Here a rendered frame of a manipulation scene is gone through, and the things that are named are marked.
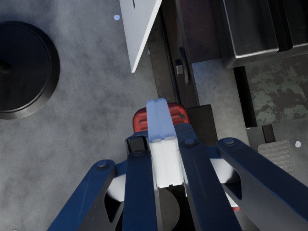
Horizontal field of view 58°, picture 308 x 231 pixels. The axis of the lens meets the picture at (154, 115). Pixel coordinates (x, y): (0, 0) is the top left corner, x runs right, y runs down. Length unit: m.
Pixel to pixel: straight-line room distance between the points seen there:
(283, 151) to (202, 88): 0.59
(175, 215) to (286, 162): 0.43
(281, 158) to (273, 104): 0.54
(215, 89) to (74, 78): 0.78
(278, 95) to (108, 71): 0.77
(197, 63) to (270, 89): 0.11
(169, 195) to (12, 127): 0.66
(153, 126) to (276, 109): 0.30
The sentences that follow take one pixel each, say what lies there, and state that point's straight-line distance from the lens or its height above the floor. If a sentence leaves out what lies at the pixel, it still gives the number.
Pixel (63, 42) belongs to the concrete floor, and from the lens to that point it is 1.18.
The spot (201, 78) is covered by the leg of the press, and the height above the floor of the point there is 0.64.
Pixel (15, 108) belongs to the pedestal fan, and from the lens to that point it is 1.16.
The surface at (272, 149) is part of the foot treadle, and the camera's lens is 0.95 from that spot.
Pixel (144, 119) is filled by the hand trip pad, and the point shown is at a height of 0.76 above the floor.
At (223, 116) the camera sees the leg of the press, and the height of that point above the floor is 0.64.
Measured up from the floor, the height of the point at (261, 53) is 0.70.
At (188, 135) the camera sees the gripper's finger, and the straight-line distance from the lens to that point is 0.16.
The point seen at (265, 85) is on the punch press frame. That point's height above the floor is 0.64.
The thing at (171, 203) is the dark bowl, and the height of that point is 0.00.
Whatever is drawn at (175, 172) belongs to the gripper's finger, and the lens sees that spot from 0.15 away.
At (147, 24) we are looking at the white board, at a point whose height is 0.42.
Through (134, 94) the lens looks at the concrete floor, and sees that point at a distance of 1.07.
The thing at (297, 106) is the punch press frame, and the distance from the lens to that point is 0.45.
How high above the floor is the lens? 1.05
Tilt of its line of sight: 85 degrees down
